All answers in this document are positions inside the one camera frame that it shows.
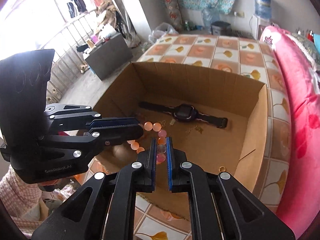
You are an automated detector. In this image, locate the clear empty water jug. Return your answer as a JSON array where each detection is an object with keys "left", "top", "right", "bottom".
[{"left": 201, "top": 7, "right": 220, "bottom": 33}]

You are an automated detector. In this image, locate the patterned tile table cloth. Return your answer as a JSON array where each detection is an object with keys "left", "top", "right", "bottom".
[{"left": 82, "top": 33, "right": 292, "bottom": 240}]

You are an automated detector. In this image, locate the brown cardboard box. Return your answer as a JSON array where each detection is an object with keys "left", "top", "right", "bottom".
[{"left": 92, "top": 61, "right": 269, "bottom": 215}]

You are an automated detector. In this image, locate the pink floral bed quilt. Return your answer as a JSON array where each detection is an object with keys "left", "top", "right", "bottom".
[{"left": 260, "top": 26, "right": 319, "bottom": 239}]

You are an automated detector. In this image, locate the rolled patterned mat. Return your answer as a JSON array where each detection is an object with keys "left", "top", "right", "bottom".
[{"left": 164, "top": 0, "right": 183, "bottom": 31}]

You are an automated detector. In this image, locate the dark grey cabinet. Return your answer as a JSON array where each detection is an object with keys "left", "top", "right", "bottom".
[{"left": 85, "top": 33, "right": 133, "bottom": 81}]

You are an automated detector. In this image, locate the white plastic bag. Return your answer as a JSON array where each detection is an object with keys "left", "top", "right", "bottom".
[{"left": 149, "top": 23, "right": 178, "bottom": 44}]

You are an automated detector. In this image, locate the pink peach bead bracelet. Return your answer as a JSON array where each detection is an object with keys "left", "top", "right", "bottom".
[{"left": 126, "top": 121, "right": 168, "bottom": 165}]

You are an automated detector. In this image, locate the water dispenser with bottle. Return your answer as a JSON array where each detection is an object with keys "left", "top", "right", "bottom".
[{"left": 249, "top": 0, "right": 272, "bottom": 40}]

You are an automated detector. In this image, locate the black smart watch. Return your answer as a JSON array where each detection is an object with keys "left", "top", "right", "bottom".
[{"left": 139, "top": 101, "right": 228, "bottom": 128}]

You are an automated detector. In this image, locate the pink checkered left sleeve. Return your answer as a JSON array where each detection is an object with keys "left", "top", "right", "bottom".
[{"left": 0, "top": 166, "right": 42, "bottom": 238}]

